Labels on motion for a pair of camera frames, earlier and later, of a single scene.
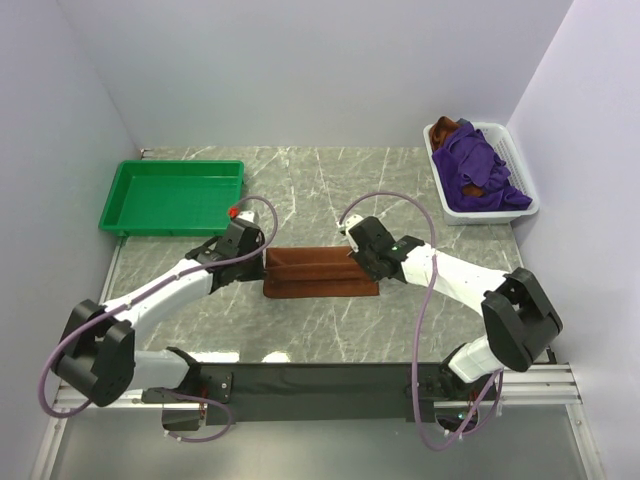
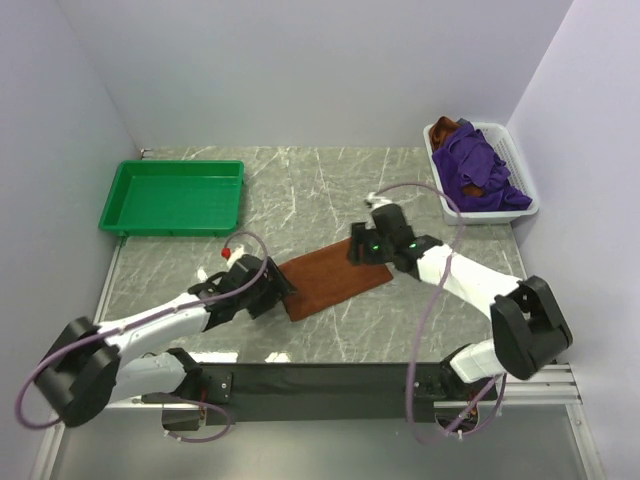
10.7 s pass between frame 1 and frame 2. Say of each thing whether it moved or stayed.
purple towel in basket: stayed
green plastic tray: stayed
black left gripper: moved
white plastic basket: stayed
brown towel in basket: stayed
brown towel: moved
